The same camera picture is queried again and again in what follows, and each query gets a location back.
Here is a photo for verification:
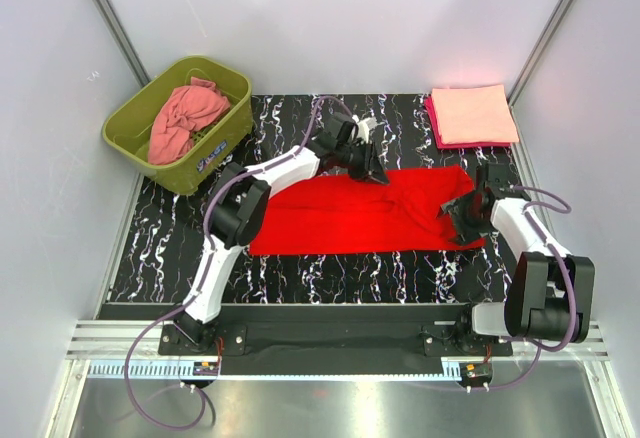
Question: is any red t shirt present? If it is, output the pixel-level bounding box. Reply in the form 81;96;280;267
249;166;485;256

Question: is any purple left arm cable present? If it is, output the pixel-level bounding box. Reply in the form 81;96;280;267
122;95;217;432

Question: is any crumpled salmon pink t shirt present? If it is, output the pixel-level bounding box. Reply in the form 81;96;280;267
147;76;231;166

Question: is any folded magenta t shirt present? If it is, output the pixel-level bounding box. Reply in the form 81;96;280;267
424;95;511;150

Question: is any aluminium front rail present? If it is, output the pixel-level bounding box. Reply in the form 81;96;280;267
67;320;609;362

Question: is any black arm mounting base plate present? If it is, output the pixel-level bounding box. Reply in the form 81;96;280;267
162;304;498;371

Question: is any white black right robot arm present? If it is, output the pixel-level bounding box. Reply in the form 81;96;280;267
440;164;595;352

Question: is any left aluminium frame post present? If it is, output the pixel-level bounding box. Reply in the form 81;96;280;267
93;0;151;87

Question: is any aluminium frame post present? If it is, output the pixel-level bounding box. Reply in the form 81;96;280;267
507;0;576;107
93;0;151;87

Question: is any white slotted cable duct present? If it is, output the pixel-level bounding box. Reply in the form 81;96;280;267
88;359;462;383

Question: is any olive green plastic basket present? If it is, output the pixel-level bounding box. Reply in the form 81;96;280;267
102;56;253;195

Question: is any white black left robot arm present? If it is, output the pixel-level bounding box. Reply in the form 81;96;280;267
173;113;389;350

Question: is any right aluminium frame post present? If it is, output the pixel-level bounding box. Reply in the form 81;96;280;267
507;0;576;107

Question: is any folded light pink t shirt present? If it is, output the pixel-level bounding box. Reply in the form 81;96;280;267
430;84;519;147

